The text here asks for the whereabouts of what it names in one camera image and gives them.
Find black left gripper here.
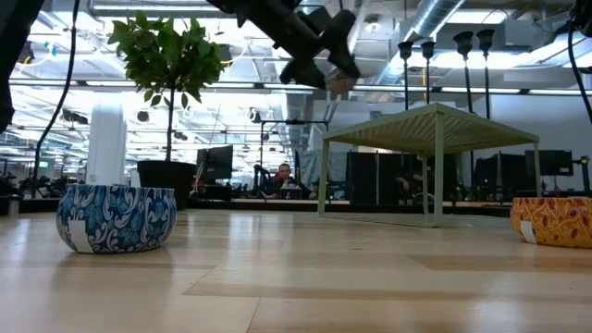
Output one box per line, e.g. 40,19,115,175
249,0,362,90

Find dark blue floral candle tin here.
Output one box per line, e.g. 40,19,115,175
55,183,178,255

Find orange leaf-pattern candle tin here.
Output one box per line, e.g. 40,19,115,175
510,197,592,250

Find green perforated metal shelf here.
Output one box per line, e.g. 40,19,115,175
316,102,541,228

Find person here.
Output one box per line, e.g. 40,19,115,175
267,162,302,200

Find black partition panels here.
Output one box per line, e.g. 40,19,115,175
345,151,459,207

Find black background monitor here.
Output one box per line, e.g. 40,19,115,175
524,149,574,178
196,145,235,181

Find wooden background table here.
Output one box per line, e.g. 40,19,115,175
230,197,512,208

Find green leafy artificial plant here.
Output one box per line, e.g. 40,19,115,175
106,11,227,163

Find white building column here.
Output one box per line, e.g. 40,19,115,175
85,92,129,187

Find black monitor stand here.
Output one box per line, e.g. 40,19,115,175
572,154,592,194

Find black background station frame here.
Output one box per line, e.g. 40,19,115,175
258,118,330,200

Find black aluminium table frame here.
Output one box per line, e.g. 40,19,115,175
0,196,514,218

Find black right arm hanging cable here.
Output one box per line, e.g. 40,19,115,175
562,22,592,133

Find black arm hanging cable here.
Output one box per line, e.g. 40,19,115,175
31,0,80,198
562,22,592,133

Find black left arm hanging cable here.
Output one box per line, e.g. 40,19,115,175
31,0,80,198

